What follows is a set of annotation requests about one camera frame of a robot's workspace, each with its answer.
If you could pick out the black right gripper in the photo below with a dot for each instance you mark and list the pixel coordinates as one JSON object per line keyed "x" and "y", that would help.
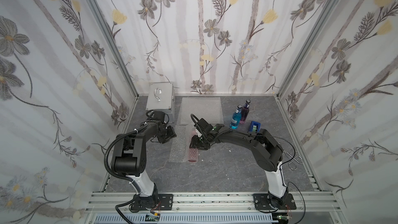
{"x": 199, "y": 142}

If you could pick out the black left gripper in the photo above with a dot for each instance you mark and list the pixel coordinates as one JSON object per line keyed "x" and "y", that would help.
{"x": 168, "y": 132}

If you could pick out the pink glass bottle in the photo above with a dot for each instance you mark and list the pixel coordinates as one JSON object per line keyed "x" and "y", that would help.
{"x": 193, "y": 152}

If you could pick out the blue tape dispenser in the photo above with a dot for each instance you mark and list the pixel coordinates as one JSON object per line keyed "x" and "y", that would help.
{"x": 254, "y": 126}

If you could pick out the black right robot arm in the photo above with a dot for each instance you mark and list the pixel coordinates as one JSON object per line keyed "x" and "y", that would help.
{"x": 267, "y": 152}

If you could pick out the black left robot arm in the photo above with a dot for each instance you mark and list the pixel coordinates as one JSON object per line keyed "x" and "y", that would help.
{"x": 126, "y": 156}

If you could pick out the bubble wrap sheet stack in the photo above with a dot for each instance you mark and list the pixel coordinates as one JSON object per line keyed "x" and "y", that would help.
{"x": 208, "y": 108}

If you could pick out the silver metal first-aid case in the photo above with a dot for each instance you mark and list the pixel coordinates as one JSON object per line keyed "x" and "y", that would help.
{"x": 161, "y": 97}

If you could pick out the blue glass bottle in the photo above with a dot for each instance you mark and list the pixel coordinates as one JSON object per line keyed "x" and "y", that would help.
{"x": 236, "y": 117}

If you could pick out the purple glass bottle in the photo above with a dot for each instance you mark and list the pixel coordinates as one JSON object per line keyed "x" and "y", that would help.
{"x": 245, "y": 111}

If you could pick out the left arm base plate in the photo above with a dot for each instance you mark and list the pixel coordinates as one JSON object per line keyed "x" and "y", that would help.
{"x": 162, "y": 202}

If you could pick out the white slotted cable duct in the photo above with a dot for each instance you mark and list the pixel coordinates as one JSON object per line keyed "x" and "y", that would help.
{"x": 202, "y": 218}

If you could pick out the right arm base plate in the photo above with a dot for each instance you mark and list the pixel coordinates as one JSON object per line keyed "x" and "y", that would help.
{"x": 267, "y": 202}

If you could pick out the aluminium frame rail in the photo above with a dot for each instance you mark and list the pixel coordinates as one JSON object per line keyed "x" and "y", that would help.
{"x": 183, "y": 202}

